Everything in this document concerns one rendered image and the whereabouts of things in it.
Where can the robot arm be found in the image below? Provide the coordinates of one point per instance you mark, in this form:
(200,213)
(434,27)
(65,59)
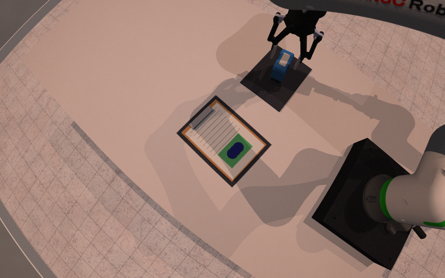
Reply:
(405,201)

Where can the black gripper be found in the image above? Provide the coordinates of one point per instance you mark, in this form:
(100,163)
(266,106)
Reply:
(301,27)

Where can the blue self-inking stamp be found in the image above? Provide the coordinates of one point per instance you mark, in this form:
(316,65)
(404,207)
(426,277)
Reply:
(281,67)

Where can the dark blue ink mark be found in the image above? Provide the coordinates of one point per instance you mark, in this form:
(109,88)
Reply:
(238,147)
(233,152)
(230,155)

